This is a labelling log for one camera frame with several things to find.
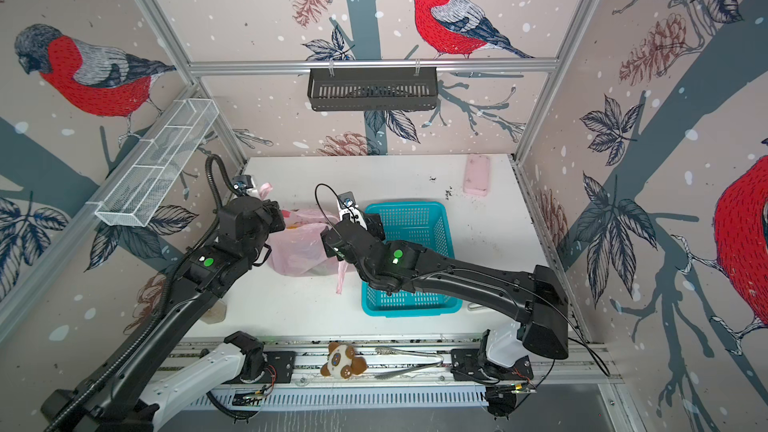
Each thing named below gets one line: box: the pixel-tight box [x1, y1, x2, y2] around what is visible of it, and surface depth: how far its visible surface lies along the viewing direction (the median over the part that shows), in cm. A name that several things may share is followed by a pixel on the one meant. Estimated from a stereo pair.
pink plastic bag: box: [259, 184, 349, 294], surface depth 80 cm
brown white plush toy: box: [320, 342, 369, 379], surface depth 74 cm
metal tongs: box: [374, 347, 444, 379], surface depth 76 cm
